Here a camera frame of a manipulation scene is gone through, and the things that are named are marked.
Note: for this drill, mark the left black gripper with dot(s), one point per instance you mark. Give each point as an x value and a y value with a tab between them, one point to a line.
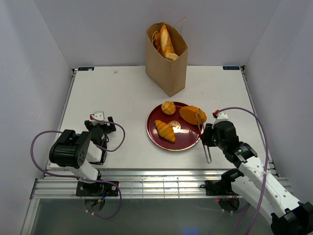
109	128

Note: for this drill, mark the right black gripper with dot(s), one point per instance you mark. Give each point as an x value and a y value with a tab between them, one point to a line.
207	132

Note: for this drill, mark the oval orange bun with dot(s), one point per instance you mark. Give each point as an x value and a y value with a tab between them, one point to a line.
193	115

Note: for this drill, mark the metal kitchen tongs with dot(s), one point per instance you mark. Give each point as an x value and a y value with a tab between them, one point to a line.
201	127

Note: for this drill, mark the pale crescent bread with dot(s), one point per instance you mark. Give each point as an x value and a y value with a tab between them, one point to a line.
171	56

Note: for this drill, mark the long baguette bread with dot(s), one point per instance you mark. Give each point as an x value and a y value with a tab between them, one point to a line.
165	41

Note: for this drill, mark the large braided pastry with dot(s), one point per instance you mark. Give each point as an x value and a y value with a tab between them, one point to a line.
156	41

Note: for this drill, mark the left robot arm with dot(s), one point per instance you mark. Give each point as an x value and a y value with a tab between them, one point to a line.
79	153

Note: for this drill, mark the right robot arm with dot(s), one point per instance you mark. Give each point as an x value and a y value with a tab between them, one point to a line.
251	180

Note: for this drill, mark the brown paper bag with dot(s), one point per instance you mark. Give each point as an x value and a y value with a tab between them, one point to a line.
169	75

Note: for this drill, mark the dark red round plate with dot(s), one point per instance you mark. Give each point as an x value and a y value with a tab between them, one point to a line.
187	135

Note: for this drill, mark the small golden croissant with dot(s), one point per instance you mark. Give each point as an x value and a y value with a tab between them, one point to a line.
165	130

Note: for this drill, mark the small round bun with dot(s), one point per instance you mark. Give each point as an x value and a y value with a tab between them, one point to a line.
168	107

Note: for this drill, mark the left blue corner sticker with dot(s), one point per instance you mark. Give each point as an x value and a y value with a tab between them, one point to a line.
86	69

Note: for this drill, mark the blue corner sticker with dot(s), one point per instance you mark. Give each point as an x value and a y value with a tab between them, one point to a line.
86	69
231	68

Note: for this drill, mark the right blue corner sticker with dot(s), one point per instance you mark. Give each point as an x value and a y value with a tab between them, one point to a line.
231	68

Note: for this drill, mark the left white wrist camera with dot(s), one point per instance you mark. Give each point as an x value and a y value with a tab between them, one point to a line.
97	116

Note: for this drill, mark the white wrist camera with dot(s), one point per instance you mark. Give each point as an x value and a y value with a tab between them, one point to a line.
97	116
219	116

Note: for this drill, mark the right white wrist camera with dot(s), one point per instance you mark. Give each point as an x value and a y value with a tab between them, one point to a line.
219	116

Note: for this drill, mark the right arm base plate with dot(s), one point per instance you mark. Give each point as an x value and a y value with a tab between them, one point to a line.
216	188

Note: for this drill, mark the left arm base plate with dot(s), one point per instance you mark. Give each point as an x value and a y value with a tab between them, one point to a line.
95	189

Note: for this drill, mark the aluminium rail frame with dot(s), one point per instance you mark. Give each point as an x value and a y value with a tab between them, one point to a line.
150	184

